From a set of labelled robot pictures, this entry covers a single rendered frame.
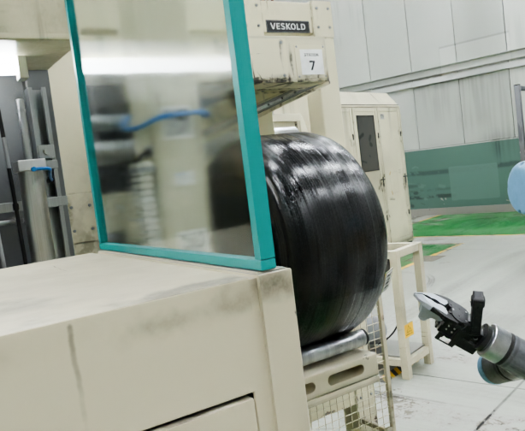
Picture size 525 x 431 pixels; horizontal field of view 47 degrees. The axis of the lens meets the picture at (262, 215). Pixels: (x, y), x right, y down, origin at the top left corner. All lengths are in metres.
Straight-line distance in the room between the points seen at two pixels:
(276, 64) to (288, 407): 1.39
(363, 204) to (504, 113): 11.44
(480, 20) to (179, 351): 12.72
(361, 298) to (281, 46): 0.85
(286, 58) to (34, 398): 1.54
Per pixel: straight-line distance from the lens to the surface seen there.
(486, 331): 1.65
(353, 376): 1.66
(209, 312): 0.61
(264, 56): 1.91
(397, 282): 3.79
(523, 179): 1.43
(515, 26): 12.92
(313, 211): 1.39
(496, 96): 12.93
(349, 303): 1.50
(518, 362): 1.67
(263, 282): 0.64
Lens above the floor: 1.37
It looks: 4 degrees down
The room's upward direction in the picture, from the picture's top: 7 degrees counter-clockwise
